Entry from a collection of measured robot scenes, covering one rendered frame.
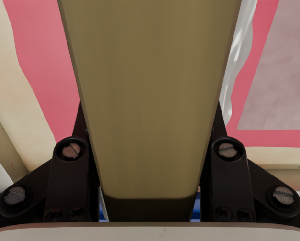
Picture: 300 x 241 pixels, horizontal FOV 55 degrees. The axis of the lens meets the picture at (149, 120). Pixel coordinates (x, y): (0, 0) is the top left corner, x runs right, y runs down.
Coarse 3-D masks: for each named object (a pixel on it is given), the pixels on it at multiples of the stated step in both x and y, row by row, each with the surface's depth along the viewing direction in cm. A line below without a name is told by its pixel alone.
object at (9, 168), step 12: (0, 132) 33; (0, 144) 33; (12, 144) 36; (0, 156) 33; (12, 156) 36; (0, 168) 34; (12, 168) 36; (24, 168) 39; (0, 180) 35; (12, 180) 36; (288, 180) 39; (0, 192) 38
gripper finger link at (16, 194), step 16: (80, 112) 12; (80, 128) 11; (32, 176) 10; (48, 176) 10; (96, 176) 10; (16, 192) 9; (32, 192) 9; (0, 208) 9; (16, 208) 9; (32, 208) 9
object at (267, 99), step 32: (32, 0) 23; (288, 0) 23; (32, 32) 25; (64, 32) 25; (256, 32) 25; (288, 32) 25; (32, 64) 27; (64, 64) 27; (256, 64) 27; (288, 64) 27; (64, 96) 30; (256, 96) 30; (288, 96) 30; (64, 128) 34; (256, 128) 34; (288, 128) 34
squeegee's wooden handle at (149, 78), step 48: (96, 0) 4; (144, 0) 4; (192, 0) 4; (240, 0) 5; (96, 48) 5; (144, 48) 5; (192, 48) 5; (96, 96) 5; (144, 96) 5; (192, 96) 5; (96, 144) 7; (144, 144) 6; (192, 144) 6; (144, 192) 8; (192, 192) 8
